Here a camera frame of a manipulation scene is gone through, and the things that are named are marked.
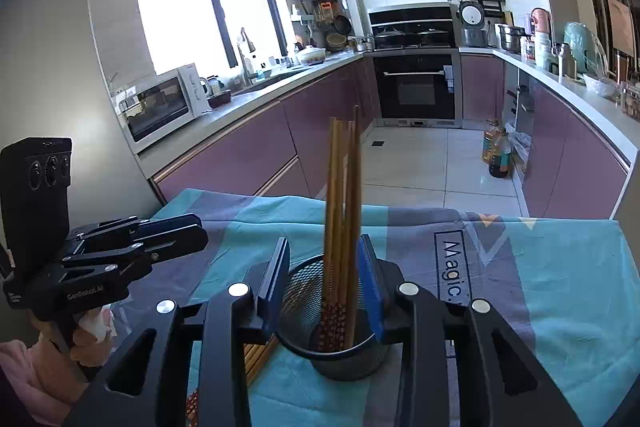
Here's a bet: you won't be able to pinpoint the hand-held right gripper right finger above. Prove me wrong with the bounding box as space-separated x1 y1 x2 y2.
357 234 583 427

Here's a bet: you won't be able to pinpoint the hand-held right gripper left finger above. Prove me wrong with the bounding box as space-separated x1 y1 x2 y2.
62 237 292 427

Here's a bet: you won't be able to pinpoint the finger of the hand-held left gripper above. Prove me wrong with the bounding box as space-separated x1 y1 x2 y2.
61 226 210 289
67 214 204 254

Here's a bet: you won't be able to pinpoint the black mesh utensil holder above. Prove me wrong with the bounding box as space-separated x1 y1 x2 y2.
274 254 386 380

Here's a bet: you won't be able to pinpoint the purple base cabinets long run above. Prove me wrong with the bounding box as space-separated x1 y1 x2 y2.
150 54 377 208

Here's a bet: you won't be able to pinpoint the white microwave oven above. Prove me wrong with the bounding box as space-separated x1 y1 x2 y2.
114 63 212 144

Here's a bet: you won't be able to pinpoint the steel kitchen faucet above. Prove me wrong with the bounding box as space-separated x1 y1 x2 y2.
236 27 257 86

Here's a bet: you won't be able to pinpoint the teal grey printed tablecloth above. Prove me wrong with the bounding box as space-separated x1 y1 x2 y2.
107 188 640 427

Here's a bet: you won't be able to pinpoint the yellow cooking oil bottle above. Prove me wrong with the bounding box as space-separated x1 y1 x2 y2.
481 119 502 165

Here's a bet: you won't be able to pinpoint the clear plastic bag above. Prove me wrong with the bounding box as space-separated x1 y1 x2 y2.
504 122 535 175

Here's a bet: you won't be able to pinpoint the black built-in oven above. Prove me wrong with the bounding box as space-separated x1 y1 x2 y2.
372 53 458 122

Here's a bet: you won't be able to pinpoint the kitchen window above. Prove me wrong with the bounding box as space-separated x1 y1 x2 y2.
131 0 290 78

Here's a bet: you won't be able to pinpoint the white casserole pot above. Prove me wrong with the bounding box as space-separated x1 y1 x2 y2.
295 45 327 66

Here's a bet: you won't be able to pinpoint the purple base cabinets short run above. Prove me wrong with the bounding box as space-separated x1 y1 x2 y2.
460 54 632 220

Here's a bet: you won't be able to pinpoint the black wok with lid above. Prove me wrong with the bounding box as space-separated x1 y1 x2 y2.
416 28 451 46
374 28 407 48

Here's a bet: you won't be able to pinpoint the black range hood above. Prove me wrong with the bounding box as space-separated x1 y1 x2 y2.
367 6 460 54

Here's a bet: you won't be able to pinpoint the silver rice cooker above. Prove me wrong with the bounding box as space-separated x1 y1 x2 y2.
459 1 489 48

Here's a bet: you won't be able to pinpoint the steel stockpot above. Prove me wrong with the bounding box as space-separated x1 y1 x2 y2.
495 23 527 54

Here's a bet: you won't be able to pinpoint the steel thermos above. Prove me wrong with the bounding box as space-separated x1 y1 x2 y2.
557 43 577 78

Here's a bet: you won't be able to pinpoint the pink container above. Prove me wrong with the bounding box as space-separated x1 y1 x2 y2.
530 8 552 38

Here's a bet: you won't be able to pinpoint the teal covered appliance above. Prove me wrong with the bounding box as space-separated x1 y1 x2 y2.
564 22 608 75

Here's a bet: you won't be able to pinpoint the cardboard sheet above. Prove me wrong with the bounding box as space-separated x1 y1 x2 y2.
606 0 637 54

